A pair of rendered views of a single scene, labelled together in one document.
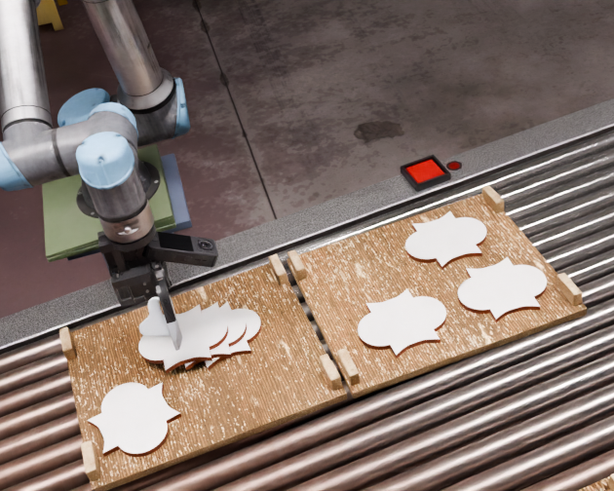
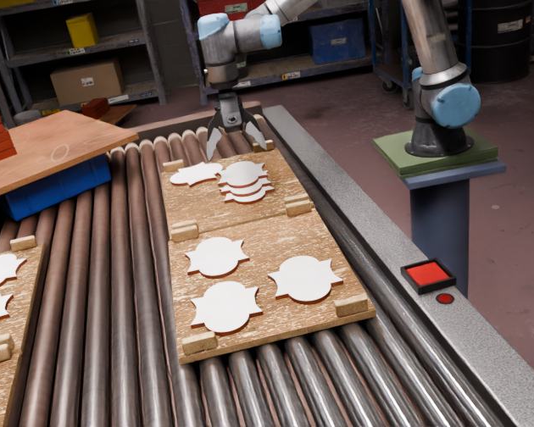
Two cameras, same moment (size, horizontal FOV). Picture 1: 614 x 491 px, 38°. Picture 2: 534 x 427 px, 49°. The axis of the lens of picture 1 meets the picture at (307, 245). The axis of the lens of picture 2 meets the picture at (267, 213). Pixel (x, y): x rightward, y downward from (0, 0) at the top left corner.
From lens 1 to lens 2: 1.76 m
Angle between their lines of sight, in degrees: 76
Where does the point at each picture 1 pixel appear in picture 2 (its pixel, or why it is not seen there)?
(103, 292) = (316, 156)
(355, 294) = (259, 238)
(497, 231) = (308, 312)
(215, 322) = (246, 180)
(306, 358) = (208, 222)
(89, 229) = (394, 145)
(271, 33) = not seen: outside the picture
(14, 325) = (299, 137)
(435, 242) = (300, 270)
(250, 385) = (198, 206)
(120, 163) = (201, 27)
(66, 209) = not seen: hidden behind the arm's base
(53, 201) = not seen: hidden behind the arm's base
